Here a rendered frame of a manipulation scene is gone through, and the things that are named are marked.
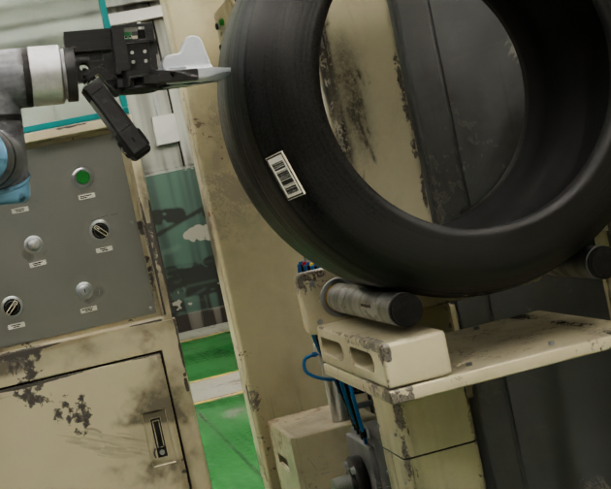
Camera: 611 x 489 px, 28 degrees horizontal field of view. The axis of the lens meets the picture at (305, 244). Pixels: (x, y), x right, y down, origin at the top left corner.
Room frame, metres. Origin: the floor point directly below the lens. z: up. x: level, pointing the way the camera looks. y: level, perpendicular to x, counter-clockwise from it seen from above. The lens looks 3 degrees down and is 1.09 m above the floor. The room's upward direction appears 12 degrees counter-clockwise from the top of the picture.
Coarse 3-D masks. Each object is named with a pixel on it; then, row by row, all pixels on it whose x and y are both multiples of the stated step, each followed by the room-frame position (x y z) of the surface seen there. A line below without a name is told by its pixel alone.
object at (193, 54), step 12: (192, 36) 1.57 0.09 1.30; (192, 48) 1.57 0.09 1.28; (204, 48) 1.57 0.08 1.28; (168, 60) 1.56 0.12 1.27; (180, 60) 1.56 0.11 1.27; (192, 60) 1.57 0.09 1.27; (204, 60) 1.57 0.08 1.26; (204, 72) 1.56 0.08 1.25; (216, 72) 1.57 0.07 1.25; (228, 72) 1.59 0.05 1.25
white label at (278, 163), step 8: (280, 152) 1.49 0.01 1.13; (272, 160) 1.51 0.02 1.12; (280, 160) 1.49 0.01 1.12; (272, 168) 1.51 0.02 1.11; (280, 168) 1.50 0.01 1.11; (288, 168) 1.49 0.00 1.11; (280, 176) 1.51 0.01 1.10; (288, 176) 1.50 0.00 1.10; (296, 176) 1.49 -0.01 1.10; (280, 184) 1.52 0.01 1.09; (288, 184) 1.50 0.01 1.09; (296, 184) 1.49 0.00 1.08; (288, 192) 1.51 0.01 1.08; (296, 192) 1.50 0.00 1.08; (304, 192) 1.49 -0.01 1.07; (288, 200) 1.52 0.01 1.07
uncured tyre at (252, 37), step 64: (256, 0) 1.53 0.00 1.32; (320, 0) 1.50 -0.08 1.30; (512, 0) 1.85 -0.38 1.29; (576, 0) 1.79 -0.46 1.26; (256, 64) 1.51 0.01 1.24; (576, 64) 1.84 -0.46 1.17; (256, 128) 1.52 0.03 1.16; (320, 128) 1.49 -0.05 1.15; (576, 128) 1.83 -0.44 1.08; (256, 192) 1.64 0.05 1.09; (320, 192) 1.50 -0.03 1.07; (512, 192) 1.84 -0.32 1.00; (576, 192) 1.56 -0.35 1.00; (320, 256) 1.61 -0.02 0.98; (384, 256) 1.52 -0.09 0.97; (448, 256) 1.53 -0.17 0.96; (512, 256) 1.55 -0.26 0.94
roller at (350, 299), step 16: (336, 288) 1.83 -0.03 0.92; (352, 288) 1.75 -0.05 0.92; (368, 288) 1.69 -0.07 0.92; (336, 304) 1.81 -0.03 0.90; (352, 304) 1.71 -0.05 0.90; (368, 304) 1.63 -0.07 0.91; (384, 304) 1.56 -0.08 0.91; (400, 304) 1.54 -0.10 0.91; (416, 304) 1.54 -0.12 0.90; (384, 320) 1.58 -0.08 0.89; (400, 320) 1.54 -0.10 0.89; (416, 320) 1.54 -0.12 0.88
